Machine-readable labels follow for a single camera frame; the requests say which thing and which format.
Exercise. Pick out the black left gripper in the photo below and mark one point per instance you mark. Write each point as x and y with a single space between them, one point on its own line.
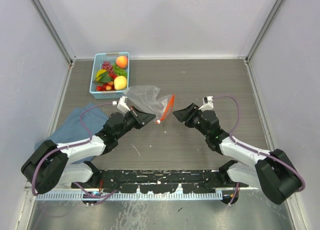
145 117

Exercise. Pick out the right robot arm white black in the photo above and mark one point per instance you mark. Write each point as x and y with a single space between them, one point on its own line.
270 171

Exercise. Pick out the blue cloth towel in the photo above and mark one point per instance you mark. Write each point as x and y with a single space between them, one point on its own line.
80 124

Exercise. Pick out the light blue plastic basket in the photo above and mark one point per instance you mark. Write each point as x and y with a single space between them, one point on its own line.
98 60

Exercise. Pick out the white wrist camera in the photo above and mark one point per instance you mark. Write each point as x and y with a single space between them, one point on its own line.
121 104
207 103

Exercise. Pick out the orange peach fruit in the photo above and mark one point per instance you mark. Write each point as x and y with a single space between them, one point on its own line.
122 62

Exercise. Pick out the red strawberries pile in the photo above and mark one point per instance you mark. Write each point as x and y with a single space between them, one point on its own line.
106 86

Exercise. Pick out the green leaves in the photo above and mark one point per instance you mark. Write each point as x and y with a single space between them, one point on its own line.
103 78

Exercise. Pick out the clear zip bag orange zipper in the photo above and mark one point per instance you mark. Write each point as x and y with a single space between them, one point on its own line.
146 98

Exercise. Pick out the purple grape bunch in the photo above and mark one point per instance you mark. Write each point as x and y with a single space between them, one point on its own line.
107 66

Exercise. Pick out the slotted cable duct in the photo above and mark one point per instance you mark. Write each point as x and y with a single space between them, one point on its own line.
178 195

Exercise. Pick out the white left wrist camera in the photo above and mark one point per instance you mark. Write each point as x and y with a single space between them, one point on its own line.
121 104

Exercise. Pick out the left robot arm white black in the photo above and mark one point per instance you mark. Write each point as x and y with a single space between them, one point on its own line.
54 164

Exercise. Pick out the yellow star fruit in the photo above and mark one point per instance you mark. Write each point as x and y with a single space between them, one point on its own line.
100 73

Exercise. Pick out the green grape bunch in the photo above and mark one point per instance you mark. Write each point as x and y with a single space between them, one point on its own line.
118 71

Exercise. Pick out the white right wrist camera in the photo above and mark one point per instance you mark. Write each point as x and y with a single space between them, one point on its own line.
207 103

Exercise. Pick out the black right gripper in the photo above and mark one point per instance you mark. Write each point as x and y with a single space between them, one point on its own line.
181 114

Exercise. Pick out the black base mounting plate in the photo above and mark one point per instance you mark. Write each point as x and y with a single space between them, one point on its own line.
161 181

